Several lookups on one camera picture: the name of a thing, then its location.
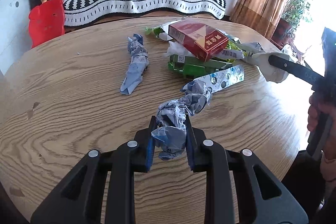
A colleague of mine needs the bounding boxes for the person's right hand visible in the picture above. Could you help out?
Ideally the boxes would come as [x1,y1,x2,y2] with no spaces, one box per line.
[307,93,335,184]

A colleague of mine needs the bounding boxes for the clear plastic bag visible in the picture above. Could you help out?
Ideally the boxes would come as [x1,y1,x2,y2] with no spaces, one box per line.
[165,41,190,57]

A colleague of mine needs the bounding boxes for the red cigarette box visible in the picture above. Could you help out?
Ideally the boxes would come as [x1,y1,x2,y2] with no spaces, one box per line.
[168,19,229,62]

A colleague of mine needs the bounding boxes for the green cardboard box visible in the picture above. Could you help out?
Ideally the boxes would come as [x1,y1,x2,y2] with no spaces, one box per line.
[168,55,232,80]

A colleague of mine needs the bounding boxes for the red plastic child chair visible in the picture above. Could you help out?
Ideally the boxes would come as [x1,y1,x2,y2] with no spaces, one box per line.
[29,0,65,48]

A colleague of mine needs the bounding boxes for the twisted blue-white paper far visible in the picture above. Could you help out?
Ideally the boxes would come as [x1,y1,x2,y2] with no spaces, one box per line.
[120,34,149,95]

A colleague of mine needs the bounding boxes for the round wooden table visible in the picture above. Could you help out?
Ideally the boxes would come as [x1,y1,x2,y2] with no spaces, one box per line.
[1,16,311,218]

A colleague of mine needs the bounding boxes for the yellow-green popcorn snack bag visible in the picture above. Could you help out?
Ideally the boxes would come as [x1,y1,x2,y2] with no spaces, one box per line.
[215,40,245,60]

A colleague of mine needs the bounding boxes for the potted green plant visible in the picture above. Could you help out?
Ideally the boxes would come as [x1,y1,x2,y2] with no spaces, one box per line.
[271,0,312,50]

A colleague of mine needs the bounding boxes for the white cabinet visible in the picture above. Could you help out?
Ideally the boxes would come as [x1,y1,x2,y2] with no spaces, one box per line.
[0,0,32,74]

